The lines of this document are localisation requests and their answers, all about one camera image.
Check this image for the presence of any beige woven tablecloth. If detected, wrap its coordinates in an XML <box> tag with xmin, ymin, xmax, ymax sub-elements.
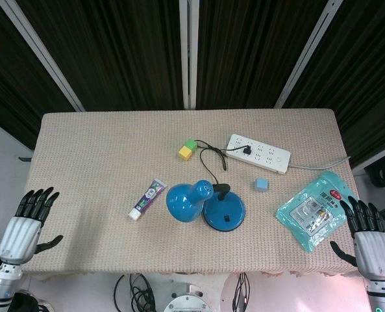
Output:
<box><xmin>20</xmin><ymin>108</ymin><xmax>362</xmax><ymax>277</ymax></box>

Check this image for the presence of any black object behind table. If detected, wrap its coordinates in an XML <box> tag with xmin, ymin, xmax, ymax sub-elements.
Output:
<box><xmin>364</xmin><ymin>155</ymin><xmax>385</xmax><ymax>189</ymax></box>

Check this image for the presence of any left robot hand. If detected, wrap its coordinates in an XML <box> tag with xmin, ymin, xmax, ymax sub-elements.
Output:
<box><xmin>0</xmin><ymin>187</ymin><xmax>64</xmax><ymax>265</ymax></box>

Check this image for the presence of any white power strip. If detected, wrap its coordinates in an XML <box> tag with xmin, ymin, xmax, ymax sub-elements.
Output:
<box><xmin>226</xmin><ymin>133</ymin><xmax>292</xmax><ymax>176</ymax></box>

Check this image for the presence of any robot base column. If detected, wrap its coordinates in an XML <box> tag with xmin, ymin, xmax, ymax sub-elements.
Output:
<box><xmin>163</xmin><ymin>282</ymin><xmax>215</xmax><ymax>312</ymax></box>

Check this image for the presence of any black cable bundle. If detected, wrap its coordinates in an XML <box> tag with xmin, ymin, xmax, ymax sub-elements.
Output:
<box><xmin>232</xmin><ymin>272</ymin><xmax>251</xmax><ymax>312</ymax></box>
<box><xmin>113</xmin><ymin>273</ymin><xmax>157</xmax><ymax>312</ymax></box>

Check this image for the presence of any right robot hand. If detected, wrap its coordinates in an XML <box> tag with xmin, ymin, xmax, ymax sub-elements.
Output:
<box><xmin>329</xmin><ymin>196</ymin><xmax>385</xmax><ymax>282</ymax></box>

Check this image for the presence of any purple toothpaste tube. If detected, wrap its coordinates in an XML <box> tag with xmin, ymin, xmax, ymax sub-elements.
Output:
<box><xmin>128</xmin><ymin>178</ymin><xmax>168</xmax><ymax>222</ymax></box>

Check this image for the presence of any grey power strip cable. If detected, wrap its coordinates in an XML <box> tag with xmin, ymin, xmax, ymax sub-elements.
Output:
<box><xmin>288</xmin><ymin>156</ymin><xmax>352</xmax><ymax>170</ymax></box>

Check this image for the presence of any white vertical frame post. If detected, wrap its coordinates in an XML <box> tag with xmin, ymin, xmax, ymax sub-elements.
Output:
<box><xmin>179</xmin><ymin>0</ymin><xmax>200</xmax><ymax>110</ymax></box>

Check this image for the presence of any teal wet wipes pack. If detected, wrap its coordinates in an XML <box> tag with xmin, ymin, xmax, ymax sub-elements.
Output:
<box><xmin>276</xmin><ymin>170</ymin><xmax>356</xmax><ymax>254</ymax></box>

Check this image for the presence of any white slanted frame post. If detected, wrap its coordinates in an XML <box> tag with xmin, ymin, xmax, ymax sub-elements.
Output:
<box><xmin>0</xmin><ymin>0</ymin><xmax>86</xmax><ymax>112</ymax></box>
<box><xmin>274</xmin><ymin>0</ymin><xmax>344</xmax><ymax>109</ymax></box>

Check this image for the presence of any blue desk lamp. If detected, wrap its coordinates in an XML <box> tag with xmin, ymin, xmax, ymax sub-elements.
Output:
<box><xmin>166</xmin><ymin>179</ymin><xmax>247</xmax><ymax>232</ymax></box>

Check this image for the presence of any black lamp power cable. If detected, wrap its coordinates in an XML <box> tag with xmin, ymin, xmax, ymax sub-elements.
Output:
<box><xmin>194</xmin><ymin>140</ymin><xmax>252</xmax><ymax>187</ymax></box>

